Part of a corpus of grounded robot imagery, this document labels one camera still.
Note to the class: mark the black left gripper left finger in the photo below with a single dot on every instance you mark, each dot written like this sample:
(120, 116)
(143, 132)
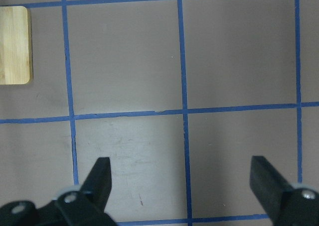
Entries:
(97, 185)

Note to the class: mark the wooden cup rack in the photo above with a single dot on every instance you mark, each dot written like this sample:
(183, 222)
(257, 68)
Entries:
(16, 66)

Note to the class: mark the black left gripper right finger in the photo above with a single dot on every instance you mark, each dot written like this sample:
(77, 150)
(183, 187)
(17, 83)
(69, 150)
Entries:
(270, 188)

